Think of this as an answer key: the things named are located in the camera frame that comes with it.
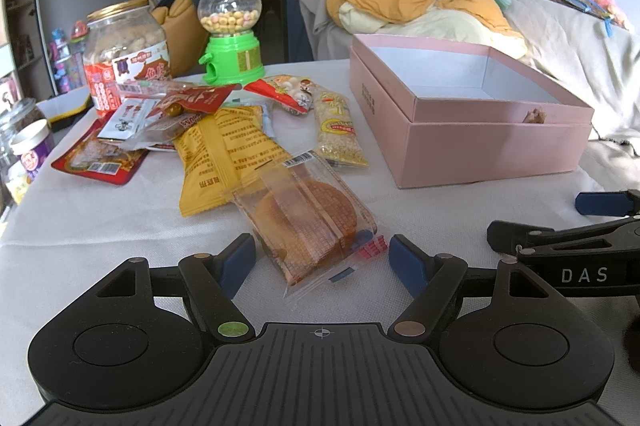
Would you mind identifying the white red noodle snack packet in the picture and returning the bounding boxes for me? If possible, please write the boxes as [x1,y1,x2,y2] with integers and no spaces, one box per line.
[98,97,160,143]

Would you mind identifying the clear packaged round cakes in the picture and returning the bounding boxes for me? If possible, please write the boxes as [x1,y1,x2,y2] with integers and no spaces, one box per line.
[228,151,388,305]

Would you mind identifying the small red snack packet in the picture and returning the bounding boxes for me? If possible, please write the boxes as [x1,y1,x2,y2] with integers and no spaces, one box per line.
[149,84,240,117]

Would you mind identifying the green gumball candy dispenser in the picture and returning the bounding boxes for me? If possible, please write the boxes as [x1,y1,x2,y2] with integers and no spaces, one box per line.
[198,0,265,86]

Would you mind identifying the red chicken snack pouch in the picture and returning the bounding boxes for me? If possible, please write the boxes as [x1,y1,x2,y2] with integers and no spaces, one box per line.
[51,119,149,186]

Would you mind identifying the yellow grain bar packet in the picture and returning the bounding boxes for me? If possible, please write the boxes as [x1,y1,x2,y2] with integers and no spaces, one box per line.
[312,86,369,167]

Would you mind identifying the purple white paper cup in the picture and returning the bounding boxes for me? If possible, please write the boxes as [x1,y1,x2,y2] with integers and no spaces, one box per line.
[10,119,54,181]

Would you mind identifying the small brown snack piece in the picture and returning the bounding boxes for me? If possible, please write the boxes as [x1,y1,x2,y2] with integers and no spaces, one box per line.
[523,108,546,125]

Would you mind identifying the peanut jar with gold lid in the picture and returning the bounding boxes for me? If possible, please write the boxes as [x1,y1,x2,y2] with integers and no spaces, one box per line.
[84,0,171,117]

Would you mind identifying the pink cardboard box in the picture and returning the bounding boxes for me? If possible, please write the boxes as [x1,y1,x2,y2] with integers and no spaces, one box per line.
[349,34,593,189]

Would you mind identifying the yellow snack bag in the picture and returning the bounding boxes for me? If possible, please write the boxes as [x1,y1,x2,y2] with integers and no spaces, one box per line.
[174,105,290,217]

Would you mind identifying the glass jar with dark contents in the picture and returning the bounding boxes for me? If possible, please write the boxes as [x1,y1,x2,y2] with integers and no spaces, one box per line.
[0,98,46,149]

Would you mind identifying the red sausage snack packet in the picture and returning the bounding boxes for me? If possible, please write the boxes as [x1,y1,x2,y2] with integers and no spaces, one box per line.
[244,74,314,116]

